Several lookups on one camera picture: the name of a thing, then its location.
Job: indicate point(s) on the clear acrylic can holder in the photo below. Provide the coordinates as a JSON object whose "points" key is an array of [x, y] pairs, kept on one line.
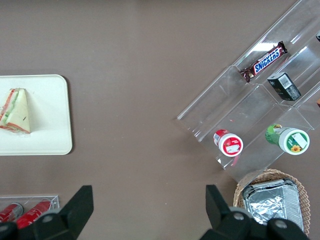
{"points": [[54, 200]]}

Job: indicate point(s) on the plastic-wrapped triangle sandwich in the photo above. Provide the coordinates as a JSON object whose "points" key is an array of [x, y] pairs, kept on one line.
{"points": [[20, 112]]}

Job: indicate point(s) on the aluminium foil container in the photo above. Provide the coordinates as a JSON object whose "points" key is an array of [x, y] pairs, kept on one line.
{"points": [[270, 202]]}

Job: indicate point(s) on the small black barcode box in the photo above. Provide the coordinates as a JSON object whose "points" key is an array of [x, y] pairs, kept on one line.
{"points": [[282, 86]]}

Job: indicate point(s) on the red soda can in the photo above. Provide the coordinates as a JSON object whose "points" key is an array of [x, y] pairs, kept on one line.
{"points": [[8, 211], [32, 212]]}

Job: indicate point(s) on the Snickers chocolate bar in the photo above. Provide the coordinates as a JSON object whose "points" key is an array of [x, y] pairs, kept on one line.
{"points": [[265, 61]]}

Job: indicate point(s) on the green sunflower lid cup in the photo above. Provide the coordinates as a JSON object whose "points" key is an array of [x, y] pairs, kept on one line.
{"points": [[295, 141]]}

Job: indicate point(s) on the red strawberry yogurt cup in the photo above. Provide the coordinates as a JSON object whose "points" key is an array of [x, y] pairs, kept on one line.
{"points": [[230, 145]]}

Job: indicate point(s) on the dark item at stand edge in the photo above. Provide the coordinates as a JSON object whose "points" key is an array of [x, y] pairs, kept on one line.
{"points": [[318, 37]]}

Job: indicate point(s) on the cream rectangular tray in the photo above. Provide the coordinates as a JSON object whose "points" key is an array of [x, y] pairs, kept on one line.
{"points": [[50, 112]]}

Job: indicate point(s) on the orange-brown item at stand edge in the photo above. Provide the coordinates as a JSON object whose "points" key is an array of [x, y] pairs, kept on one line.
{"points": [[318, 102]]}

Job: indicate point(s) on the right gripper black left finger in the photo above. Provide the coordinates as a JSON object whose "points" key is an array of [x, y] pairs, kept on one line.
{"points": [[72, 212]]}

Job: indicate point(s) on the clear acrylic stepped display stand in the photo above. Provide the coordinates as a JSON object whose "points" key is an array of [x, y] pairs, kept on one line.
{"points": [[225, 100]]}

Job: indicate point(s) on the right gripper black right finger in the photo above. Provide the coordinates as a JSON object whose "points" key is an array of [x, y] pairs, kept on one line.
{"points": [[220, 220]]}

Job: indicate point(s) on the wicker basket with foil container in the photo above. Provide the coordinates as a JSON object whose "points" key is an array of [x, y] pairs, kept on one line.
{"points": [[265, 174]]}

